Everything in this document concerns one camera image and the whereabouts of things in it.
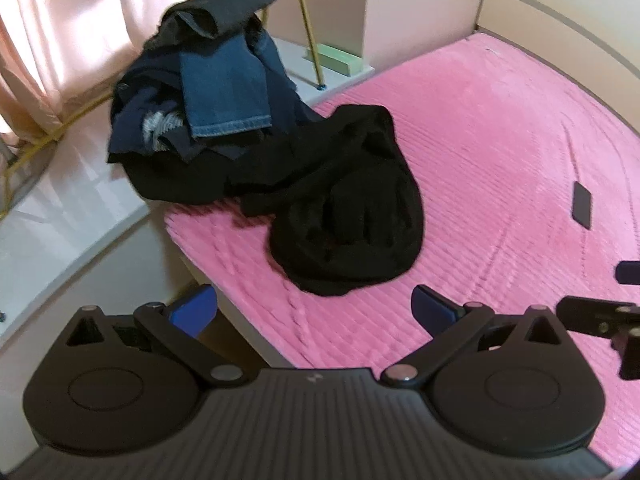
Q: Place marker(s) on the pale green box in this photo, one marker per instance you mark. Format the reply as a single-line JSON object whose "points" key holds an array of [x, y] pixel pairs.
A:
{"points": [[335, 57]]}

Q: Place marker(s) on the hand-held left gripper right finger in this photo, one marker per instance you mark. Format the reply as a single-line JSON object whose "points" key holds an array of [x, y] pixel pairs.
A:
{"points": [[431, 306]]}

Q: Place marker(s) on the black phone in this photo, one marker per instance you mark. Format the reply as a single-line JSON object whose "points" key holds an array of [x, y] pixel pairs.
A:
{"points": [[582, 205]]}

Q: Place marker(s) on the dark grey garment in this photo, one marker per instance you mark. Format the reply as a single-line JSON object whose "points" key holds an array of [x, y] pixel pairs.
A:
{"points": [[220, 7]]}

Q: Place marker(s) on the beige headboard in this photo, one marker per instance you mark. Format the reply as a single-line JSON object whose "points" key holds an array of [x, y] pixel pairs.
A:
{"points": [[550, 20]]}

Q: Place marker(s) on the pink ribbed blanket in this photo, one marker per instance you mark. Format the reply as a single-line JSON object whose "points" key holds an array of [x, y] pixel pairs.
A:
{"points": [[500, 135]]}

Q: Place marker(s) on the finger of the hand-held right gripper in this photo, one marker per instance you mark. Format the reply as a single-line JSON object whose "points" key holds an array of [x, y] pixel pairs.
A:
{"points": [[590, 316], [629, 273]]}

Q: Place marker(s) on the pink curtain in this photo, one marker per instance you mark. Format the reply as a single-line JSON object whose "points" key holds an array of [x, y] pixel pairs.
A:
{"points": [[60, 25]]}

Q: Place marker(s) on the white window ledge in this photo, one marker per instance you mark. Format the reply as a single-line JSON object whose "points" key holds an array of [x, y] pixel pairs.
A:
{"points": [[75, 200]]}

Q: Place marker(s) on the blue jeans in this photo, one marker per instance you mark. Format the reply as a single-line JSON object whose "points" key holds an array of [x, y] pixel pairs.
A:
{"points": [[225, 90]]}

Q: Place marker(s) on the navy garment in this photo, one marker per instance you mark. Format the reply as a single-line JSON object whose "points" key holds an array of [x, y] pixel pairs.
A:
{"points": [[135, 120]]}

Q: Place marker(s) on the black pants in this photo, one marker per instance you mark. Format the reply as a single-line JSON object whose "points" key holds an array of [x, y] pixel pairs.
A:
{"points": [[345, 210]]}

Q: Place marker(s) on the gold tripod stand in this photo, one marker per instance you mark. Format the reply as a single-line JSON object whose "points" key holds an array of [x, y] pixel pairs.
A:
{"points": [[308, 35]]}

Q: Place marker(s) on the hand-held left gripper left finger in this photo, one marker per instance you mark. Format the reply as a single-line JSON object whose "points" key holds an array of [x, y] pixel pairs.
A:
{"points": [[192, 310]]}

